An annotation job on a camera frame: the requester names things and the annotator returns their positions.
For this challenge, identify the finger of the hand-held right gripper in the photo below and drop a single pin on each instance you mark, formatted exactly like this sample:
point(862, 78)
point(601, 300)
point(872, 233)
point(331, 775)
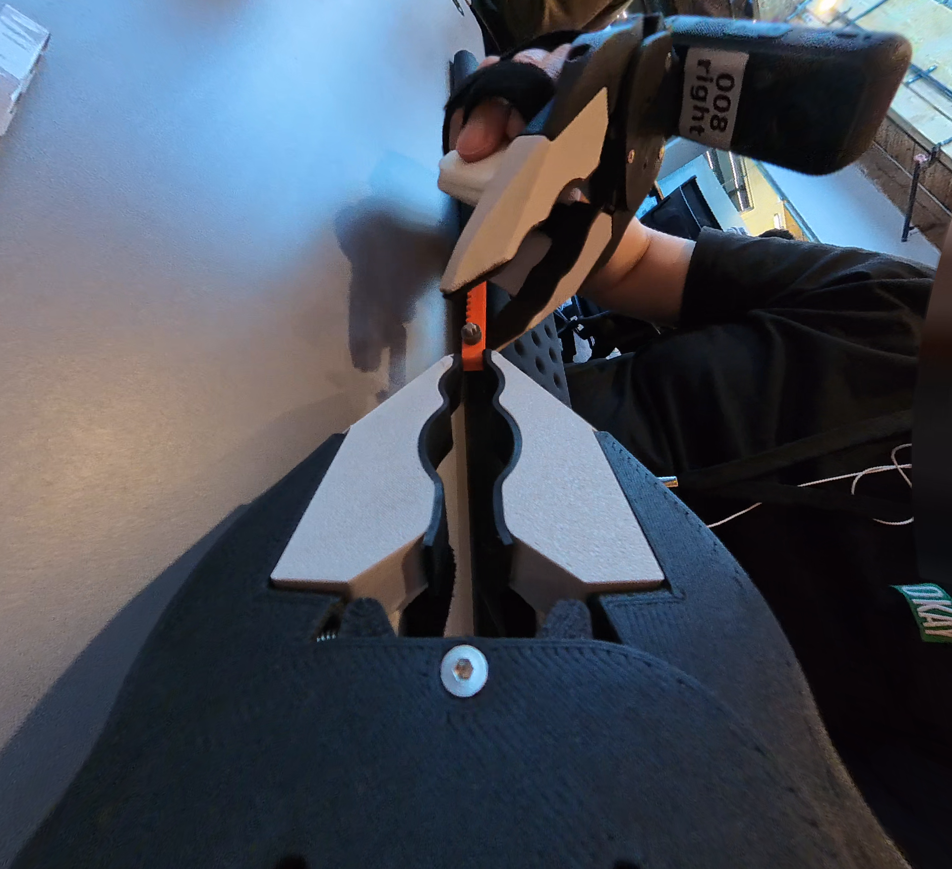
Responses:
point(520, 199)
point(599, 244)

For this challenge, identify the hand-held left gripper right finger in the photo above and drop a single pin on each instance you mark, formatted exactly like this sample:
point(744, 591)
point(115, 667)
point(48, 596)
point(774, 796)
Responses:
point(573, 512)

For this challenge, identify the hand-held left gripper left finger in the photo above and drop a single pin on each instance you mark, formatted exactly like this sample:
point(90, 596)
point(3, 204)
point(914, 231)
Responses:
point(349, 512)

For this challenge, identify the orange toothed beam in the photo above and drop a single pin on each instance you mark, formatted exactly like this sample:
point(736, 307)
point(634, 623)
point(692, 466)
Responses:
point(474, 357)

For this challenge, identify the person's right forearm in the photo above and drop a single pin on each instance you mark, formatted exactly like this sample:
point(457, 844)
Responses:
point(647, 266)

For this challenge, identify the person's right hand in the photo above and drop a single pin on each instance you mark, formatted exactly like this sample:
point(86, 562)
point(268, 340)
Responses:
point(487, 132)

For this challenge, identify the green printed tag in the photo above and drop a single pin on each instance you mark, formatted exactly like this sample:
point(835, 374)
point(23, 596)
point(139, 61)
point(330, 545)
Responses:
point(926, 612)

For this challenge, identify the light grey long beam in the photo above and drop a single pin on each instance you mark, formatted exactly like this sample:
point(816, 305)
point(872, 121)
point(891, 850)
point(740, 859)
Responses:
point(18, 58)

